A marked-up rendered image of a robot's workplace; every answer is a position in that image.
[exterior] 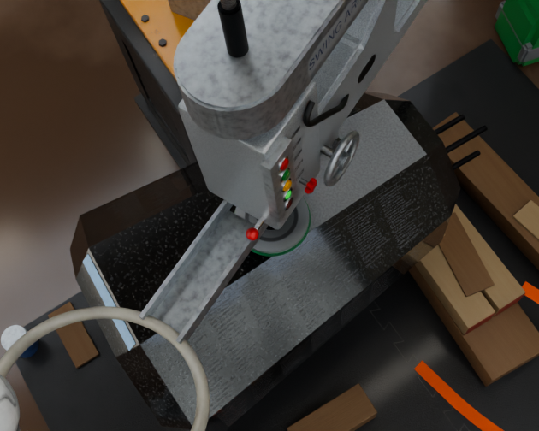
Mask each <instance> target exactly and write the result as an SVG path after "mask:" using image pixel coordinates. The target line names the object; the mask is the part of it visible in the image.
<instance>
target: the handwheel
mask: <svg viewBox="0 0 539 431"><path fill-rule="evenodd" d="M358 142H359V134H358V132H356V131H351V132H350V133H349V134H347V135H346V136H345V137H344V139H343V140H342V141H341V142H340V143H339V145H338V146H337V148H336V149H335V150H334V149H332V148H330V147H328V146H327V145H323V147H322V149H321V150H320V152H321V153H323V154H324V155H325V156H328V157H330V160H329V164H328V166H327V168H326V171H325V175H324V184H325V185H326V186H333V185H334V184H335V183H337V182H338V180H339V179H340V178H341V177H342V175H343V174H344V173H345V172H346V170H347V168H348V166H349V165H350V163H351V161H352V159H353V157H354V155H355V152H356V150H357V148H358ZM337 168H339V169H338V170H337V172H336V173H335V174H334V176H333V177H332V174H333V172H334V171H335V170H336V169H337Z"/></svg>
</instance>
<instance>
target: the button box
mask: <svg viewBox="0 0 539 431"><path fill-rule="evenodd" d="M285 156H288V161H289V164H288V166H287V168H290V175H289V177H288V178H291V182H292V184H291V186H290V187H292V188H293V190H292V193H291V196H290V197H293V202H292V205H293V203H294V202H295V200H296V199H297V197H298V191H297V183H296V175H295V167H294V159H293V143H292V140H291V139H289V138H287V137H284V138H283V140H282V141H281V143H280V144H279V145H278V146H277V148H276V149H275V151H274V152H273V154H272V155H271V157H270V158H269V159H267V160H266V161H265V160H263V161H261V163H260V168H261V172H262V176H263V181H264V189H265V193H266V197H267V201H268V206H269V213H270V218H271V219H273V220H275V221H277V222H281V221H282V219H283V218H284V216H285V215H286V213H287V212H288V211H289V209H290V208H291V207H292V205H291V206H290V207H289V209H288V210H284V208H285V205H286V203H287V201H286V202H283V197H284V195H285V193H286V192H281V189H282V186H283V184H284V183H285V181H283V182H282V183H281V182H280V178H281V175H282V173H283V171H284V170H283V171H281V172H279V171H278V168H279V166H280V163H281V161H282V160H283V158H284V157H285ZM290 197H289V198H288V199H290Z"/></svg>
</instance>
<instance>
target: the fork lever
mask: <svg viewBox="0 0 539 431"><path fill-rule="evenodd" d="M232 206H233V205H232V204H231V203H230V202H228V201H226V200H223V201H222V203H221V204H220V206H219V207H218V208H217V210H216V211H215V213H214V214H213V215H212V217H211V218H210V219H209V220H208V222H207V223H206V224H205V226H204V227H203V229H202V230H201V232H200V233H199V234H198V236H197V237H196V239H195V240H194V241H193V242H192V244H191V245H190V246H189V248H188V249H187V251H186V252H185V253H184V255H183V256H182V258H181V259H180V261H179V262H178V263H177V264H176V265H175V267H174V268H173V270H172V271H171V272H170V274H169V275H168V277H167V278H166V279H165V281H164V282H163V284H162V285H161V286H160V287H159V288H158V290H157V291H156V293H155V294H154V296H153V297H152V298H151V300H150V301H149V303H148V304H147V305H146V307H145V308H144V309H143V310H142V312H141V313H140V314H139V318H140V319H142V320H144V319H145V318H146V317H147V316H148V315H150V316H154V317H156V318H157V319H159V320H161V321H162V322H165V323H166V324H168V325H169V326H171V327H172V328H173V329H174V330H175V331H177V332H178V333H179V334H180V335H179V336H178V338H177V339H176V342H177V343H179V344H181V343H182V341H183V340H186V341H188V340H189V339H190V337H191V336H192V334H193V332H194V331H195V330H196V328H197V327H198V325H199V324H200V323H201V322H202V320H203V319H204V317H205V315H206V314H207V313H208V311H209V310H210V308H211V306H212V305H213V304H214V303H215V302H216V300H217V298H218V297H219V296H220V294H221V293H222V291H223V289H224V288H225V287H226V285H227V284H228V283H229V281H230V280H231V279H232V277H233V276H234V274H235V272H236V271H237V270H238V268H239V267H240V265H241V264H242V263H243V262H244V260H245V259H246V257H247V256H248V254H249V253H250V251H251V250H252V248H253V247H254V245H255V244H256V243H257V242H258V240H259V239H260V237H261V236H262V234H263V233H264V231H265V230H266V228H267V227H268V225H267V224H265V223H264V224H263V225H262V226H261V227H260V229H259V230H258V232H259V236H258V238H257V239H256V240H253V241H251V240H249V239H248V238H247V237H246V230H247V229H248V228H250V227H254V226H255V225H253V224H251V223H250V222H248V221H247V220H245V219H243V218H241V217H240V216H238V215H236V214H235V213H233V212H231V211H230V209H231V207H232Z"/></svg>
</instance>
